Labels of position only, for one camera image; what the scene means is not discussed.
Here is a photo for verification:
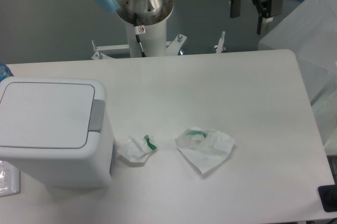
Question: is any white plastic trash can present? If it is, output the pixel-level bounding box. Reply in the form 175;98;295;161
1;77;114;188

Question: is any clear packet under trash can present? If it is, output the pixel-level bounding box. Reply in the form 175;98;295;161
1;161;21;197

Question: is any translucent plastic storage box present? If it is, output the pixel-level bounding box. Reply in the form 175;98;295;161
258;0;336;156

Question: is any large crumpled white wrapper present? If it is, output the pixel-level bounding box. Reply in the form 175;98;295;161
175;128;236;177

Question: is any small crumpled white wrapper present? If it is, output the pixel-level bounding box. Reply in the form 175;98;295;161
117;135;158;167

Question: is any black device at table edge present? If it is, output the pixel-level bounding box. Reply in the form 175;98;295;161
318;185;336;212

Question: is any blue object at left edge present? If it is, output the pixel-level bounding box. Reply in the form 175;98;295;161
0;63;14;82

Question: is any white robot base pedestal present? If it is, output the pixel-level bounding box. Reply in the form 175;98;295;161
125;20;166;58

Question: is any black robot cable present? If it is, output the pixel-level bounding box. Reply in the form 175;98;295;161
133;13;146;58

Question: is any white table clamp bracket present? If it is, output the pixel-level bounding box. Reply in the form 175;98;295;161
91;30;227;60

